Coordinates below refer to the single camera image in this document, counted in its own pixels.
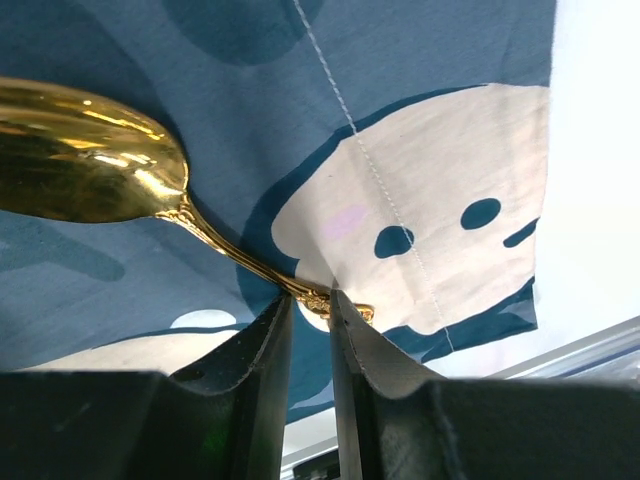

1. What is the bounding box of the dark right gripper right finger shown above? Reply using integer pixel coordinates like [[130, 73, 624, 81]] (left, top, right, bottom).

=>
[[330, 290, 639, 479]]

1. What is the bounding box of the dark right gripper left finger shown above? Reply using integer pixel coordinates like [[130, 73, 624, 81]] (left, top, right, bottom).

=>
[[1, 294, 293, 479]]

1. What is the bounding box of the blue cartoon mouse placemat cloth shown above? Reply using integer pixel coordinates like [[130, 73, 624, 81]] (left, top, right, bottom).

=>
[[0, 0, 559, 426]]

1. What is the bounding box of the gold spoon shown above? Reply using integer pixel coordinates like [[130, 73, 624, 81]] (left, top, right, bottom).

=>
[[0, 75, 376, 326]]

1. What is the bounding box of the aluminium mounting rail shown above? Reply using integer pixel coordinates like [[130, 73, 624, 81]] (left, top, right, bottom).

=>
[[280, 317, 639, 479]]

